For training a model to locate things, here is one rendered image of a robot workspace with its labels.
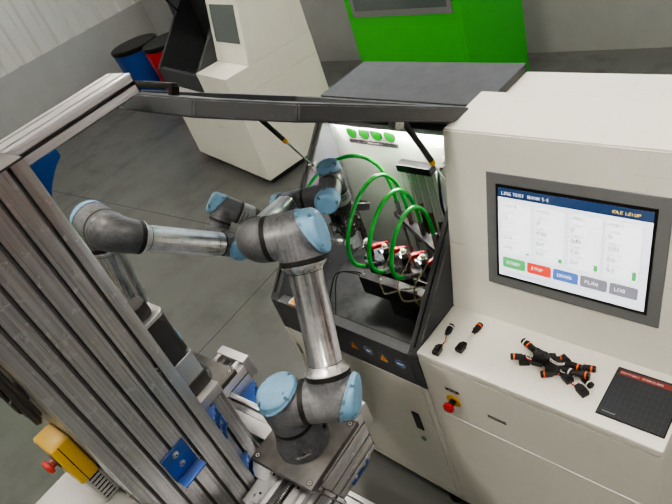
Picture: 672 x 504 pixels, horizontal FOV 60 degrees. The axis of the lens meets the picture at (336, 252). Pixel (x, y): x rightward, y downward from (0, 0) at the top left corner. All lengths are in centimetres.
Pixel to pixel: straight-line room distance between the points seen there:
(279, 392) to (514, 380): 65
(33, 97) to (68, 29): 102
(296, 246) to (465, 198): 58
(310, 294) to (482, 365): 60
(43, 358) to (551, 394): 122
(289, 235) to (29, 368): 60
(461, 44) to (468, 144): 285
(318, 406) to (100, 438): 49
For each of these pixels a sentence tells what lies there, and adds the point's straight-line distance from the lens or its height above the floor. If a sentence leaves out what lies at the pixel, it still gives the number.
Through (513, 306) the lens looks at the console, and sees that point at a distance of 183.
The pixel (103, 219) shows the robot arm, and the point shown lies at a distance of 170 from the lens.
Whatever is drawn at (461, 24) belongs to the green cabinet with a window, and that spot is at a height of 89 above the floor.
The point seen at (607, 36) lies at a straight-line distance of 576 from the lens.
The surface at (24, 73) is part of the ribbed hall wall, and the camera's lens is 838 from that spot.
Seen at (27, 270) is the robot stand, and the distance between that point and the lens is 122.
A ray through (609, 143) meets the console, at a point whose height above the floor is 155.
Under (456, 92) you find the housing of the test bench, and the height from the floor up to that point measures 150.
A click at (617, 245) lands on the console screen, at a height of 131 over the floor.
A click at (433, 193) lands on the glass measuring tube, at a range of 211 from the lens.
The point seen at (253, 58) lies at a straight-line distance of 477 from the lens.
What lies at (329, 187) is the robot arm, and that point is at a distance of 177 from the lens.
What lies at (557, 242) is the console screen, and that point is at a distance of 165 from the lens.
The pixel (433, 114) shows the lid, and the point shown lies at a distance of 163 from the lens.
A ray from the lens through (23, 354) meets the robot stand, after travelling 127.
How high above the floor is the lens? 234
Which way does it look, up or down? 36 degrees down
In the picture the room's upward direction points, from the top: 22 degrees counter-clockwise
